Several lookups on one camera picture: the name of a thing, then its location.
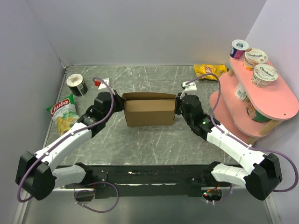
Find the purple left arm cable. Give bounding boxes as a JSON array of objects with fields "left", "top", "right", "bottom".
[{"left": 17, "top": 77, "right": 120, "bottom": 212}]

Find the chobani yogurt cup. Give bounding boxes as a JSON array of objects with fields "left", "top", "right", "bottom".
[
  {"left": 251, "top": 64, "right": 278, "bottom": 88},
  {"left": 243, "top": 48, "right": 268, "bottom": 70}
]

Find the white cup middle shelf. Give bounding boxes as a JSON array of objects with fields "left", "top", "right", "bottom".
[{"left": 234, "top": 82, "right": 250, "bottom": 102}]

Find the black can white lid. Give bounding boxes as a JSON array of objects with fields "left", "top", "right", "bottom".
[{"left": 66, "top": 74, "right": 88, "bottom": 97}]

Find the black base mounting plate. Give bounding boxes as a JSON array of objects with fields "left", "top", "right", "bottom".
[{"left": 58, "top": 163, "right": 234, "bottom": 199}]

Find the Chobani yogurt cup front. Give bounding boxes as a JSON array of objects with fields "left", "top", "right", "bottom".
[{"left": 251, "top": 64, "right": 278, "bottom": 88}]

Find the brown cardboard box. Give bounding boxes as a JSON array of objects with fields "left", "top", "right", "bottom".
[{"left": 122, "top": 92, "right": 176, "bottom": 127}]

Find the yellow Lays chips bag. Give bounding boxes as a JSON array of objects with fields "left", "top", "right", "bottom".
[{"left": 193, "top": 64, "right": 228, "bottom": 81}]

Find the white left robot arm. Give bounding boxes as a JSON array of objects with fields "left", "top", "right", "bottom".
[{"left": 15, "top": 92, "right": 125, "bottom": 200}]

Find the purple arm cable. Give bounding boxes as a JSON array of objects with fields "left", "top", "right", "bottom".
[
  {"left": 17, "top": 77, "right": 120, "bottom": 212},
  {"left": 185, "top": 73, "right": 299, "bottom": 204}
]

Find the purple white yogurt cup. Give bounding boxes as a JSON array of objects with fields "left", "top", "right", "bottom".
[{"left": 229, "top": 39, "right": 249, "bottom": 60}]

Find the green can lower shelf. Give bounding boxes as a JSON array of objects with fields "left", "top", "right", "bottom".
[{"left": 246, "top": 103, "right": 271, "bottom": 123}]

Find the Chobani yogurt cup rear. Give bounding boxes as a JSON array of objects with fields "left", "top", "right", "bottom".
[{"left": 243, "top": 48, "right": 268, "bottom": 70}]

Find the green Chuba chips bag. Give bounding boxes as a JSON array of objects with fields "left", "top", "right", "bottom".
[{"left": 47, "top": 94, "right": 79, "bottom": 136}]

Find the aluminium rail frame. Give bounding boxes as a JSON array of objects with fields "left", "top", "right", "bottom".
[{"left": 13, "top": 149, "right": 281, "bottom": 224}]

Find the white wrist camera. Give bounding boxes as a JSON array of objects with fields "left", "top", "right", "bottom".
[
  {"left": 93, "top": 78, "right": 113, "bottom": 91},
  {"left": 181, "top": 82, "right": 197, "bottom": 97}
]

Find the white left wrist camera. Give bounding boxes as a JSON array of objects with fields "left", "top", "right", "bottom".
[{"left": 93, "top": 78, "right": 113, "bottom": 91}]

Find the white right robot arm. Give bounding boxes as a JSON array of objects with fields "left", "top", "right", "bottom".
[{"left": 175, "top": 92, "right": 282, "bottom": 201}]

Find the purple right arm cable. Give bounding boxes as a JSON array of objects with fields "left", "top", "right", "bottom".
[{"left": 185, "top": 73, "right": 299, "bottom": 204}]

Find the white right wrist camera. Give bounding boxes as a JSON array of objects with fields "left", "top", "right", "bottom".
[{"left": 181, "top": 82, "right": 197, "bottom": 97}]

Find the pink three-tier shelf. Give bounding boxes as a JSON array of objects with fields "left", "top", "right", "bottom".
[{"left": 209, "top": 58, "right": 299, "bottom": 144}]

